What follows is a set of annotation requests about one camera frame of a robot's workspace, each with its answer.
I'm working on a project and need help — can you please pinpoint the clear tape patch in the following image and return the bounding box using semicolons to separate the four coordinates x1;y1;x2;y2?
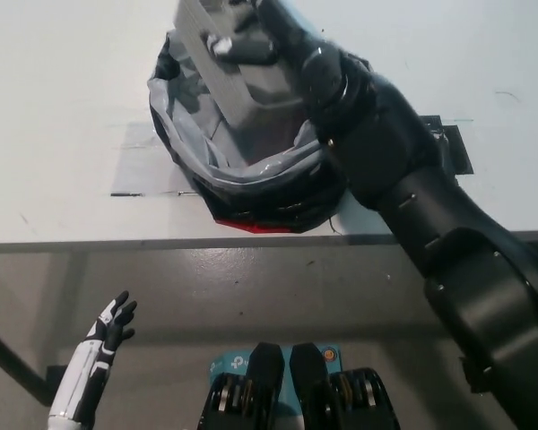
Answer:
109;120;203;198

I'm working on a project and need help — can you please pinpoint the grey rectangular plastic basket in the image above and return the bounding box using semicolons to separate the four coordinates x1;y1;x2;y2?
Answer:
173;0;310;129

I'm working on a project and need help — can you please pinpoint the white and black left hand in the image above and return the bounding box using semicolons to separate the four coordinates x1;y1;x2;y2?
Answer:
48;290;138;425

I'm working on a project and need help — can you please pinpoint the grey and black plastic bag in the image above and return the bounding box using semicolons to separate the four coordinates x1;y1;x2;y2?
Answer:
147;30;373;235

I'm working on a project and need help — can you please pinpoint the white and black right hand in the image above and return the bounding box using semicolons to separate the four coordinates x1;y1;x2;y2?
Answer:
204;0;332;98

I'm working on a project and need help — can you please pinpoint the black tape patch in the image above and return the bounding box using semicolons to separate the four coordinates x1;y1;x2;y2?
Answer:
423;115;474;176

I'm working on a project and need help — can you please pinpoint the black floor plate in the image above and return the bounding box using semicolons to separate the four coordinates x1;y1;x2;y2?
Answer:
46;365;71;407
459;356;490;395

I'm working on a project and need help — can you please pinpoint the black table leg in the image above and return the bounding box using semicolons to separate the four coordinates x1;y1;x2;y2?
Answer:
0;320;55;407

